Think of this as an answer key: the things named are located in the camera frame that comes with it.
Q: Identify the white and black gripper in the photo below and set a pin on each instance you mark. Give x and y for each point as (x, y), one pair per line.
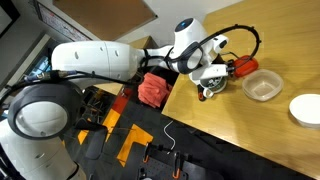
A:
(207, 72)

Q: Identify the foil sweets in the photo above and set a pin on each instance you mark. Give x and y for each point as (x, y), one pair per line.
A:
(213, 82)

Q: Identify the red plastic container lid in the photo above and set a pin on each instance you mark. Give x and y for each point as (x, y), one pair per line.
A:
(244, 66)

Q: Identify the clear plastic tupperware container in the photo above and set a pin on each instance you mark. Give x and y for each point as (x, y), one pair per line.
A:
(262, 85)

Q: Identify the white green christmas mug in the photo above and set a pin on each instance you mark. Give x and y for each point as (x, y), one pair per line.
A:
(210, 92)

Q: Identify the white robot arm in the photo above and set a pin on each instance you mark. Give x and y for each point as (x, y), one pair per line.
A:
(43, 107)

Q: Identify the black office chair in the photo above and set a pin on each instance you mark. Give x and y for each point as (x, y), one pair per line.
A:
(168, 75)

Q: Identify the pink cloth on chair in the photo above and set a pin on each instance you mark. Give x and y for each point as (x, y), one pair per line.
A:
(153, 90)

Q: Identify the black orange clamp right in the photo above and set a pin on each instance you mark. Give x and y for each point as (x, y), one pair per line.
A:
(176, 166)

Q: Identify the black orange clamp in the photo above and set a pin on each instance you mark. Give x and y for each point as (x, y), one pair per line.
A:
(146, 153)
(176, 166)

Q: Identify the black orange clamp left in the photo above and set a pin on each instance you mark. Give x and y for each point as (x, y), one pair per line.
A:
(146, 153)

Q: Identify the cork notice board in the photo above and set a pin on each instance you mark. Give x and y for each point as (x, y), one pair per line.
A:
(108, 19)

